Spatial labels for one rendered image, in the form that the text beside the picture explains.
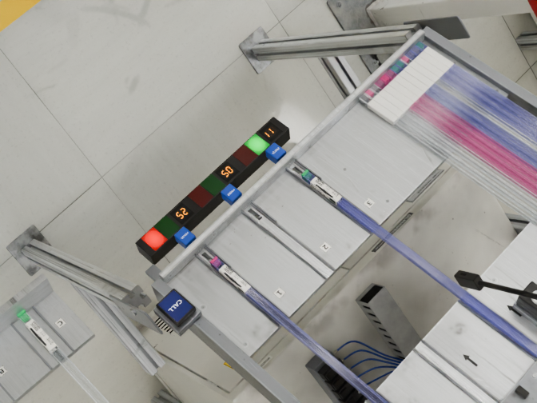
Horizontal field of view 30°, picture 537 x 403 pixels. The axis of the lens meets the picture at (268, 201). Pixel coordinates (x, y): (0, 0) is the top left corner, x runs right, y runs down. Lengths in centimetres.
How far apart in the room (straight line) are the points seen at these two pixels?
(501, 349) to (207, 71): 116
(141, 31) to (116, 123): 22
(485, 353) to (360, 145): 42
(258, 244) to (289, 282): 9
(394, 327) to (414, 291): 11
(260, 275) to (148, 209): 81
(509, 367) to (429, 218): 54
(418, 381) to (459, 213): 61
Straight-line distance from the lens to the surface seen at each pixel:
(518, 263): 165
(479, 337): 159
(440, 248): 206
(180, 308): 157
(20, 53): 229
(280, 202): 169
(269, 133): 178
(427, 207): 203
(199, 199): 172
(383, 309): 194
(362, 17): 267
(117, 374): 245
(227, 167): 175
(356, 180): 171
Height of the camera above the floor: 221
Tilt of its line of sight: 60 degrees down
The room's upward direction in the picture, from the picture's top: 101 degrees clockwise
